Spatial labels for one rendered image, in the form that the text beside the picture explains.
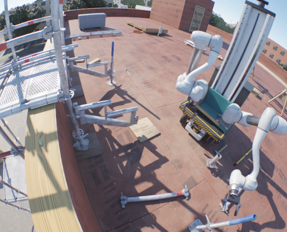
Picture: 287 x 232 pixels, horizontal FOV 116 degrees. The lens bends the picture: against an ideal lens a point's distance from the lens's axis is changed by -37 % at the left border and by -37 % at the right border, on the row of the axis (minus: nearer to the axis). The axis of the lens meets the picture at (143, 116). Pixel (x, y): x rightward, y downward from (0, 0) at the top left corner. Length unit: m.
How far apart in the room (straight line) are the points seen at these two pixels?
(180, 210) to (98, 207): 0.79
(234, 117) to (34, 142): 1.80
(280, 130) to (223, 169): 0.99
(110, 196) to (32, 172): 0.81
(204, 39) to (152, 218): 1.74
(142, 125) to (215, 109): 0.97
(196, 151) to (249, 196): 1.00
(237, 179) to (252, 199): 0.93
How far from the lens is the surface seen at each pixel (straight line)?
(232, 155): 2.18
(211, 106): 1.89
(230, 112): 1.63
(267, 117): 1.17
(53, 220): 0.77
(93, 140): 1.68
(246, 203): 2.05
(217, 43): 1.46
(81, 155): 1.61
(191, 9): 10.62
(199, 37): 1.45
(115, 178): 1.48
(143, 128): 1.80
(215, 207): 1.72
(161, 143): 1.74
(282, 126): 1.27
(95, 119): 1.37
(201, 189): 1.68
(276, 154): 3.20
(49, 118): 1.06
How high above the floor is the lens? 1.40
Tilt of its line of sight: 45 degrees down
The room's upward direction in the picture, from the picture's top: 12 degrees clockwise
